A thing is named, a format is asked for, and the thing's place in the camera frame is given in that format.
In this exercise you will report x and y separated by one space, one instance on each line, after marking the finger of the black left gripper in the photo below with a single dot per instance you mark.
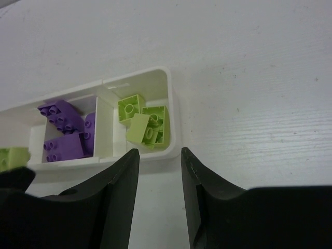
18 178

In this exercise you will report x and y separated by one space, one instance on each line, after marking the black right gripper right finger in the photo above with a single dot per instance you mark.
221 214

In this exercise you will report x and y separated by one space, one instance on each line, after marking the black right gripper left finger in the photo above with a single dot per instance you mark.
96 213

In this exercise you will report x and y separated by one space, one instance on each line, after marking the purple curved lego brick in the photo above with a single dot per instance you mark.
68 147

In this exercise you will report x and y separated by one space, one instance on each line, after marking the purple curved studded lego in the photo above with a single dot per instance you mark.
63 116

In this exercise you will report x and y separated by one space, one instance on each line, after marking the green lego brick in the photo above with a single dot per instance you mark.
130 106
14 157
143 131
161 115

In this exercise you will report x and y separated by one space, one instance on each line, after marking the white three-compartment container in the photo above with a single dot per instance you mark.
24 126

